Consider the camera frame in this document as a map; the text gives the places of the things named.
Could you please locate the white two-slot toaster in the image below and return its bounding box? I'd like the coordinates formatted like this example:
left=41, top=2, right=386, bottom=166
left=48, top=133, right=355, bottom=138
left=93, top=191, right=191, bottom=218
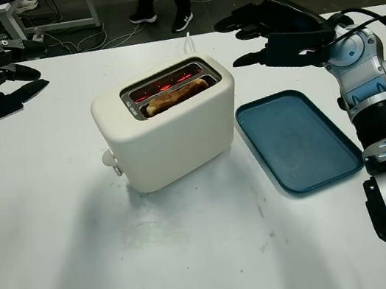
left=84, top=47, right=252, bottom=201

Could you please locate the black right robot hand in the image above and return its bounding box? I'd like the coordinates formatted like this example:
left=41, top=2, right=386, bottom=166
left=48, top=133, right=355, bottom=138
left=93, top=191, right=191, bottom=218
left=210, top=0, right=335, bottom=72

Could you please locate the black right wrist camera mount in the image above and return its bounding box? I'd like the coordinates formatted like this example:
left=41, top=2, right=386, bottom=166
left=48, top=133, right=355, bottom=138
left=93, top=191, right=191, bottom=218
left=259, top=23, right=338, bottom=74

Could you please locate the white toaster power cord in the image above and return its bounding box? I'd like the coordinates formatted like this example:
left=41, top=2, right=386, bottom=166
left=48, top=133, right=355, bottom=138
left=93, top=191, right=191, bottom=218
left=180, top=31, right=199, bottom=57

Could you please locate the white sneaker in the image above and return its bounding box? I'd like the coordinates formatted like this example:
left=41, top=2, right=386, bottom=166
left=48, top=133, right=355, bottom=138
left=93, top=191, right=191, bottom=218
left=16, top=0, right=41, bottom=13

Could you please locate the dark blue plastic tray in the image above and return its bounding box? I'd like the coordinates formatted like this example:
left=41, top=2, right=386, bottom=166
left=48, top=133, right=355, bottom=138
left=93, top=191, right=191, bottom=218
left=231, top=78, right=369, bottom=205

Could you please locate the browned toast slice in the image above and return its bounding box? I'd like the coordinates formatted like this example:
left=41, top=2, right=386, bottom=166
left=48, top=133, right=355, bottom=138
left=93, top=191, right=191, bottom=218
left=141, top=76, right=214, bottom=118

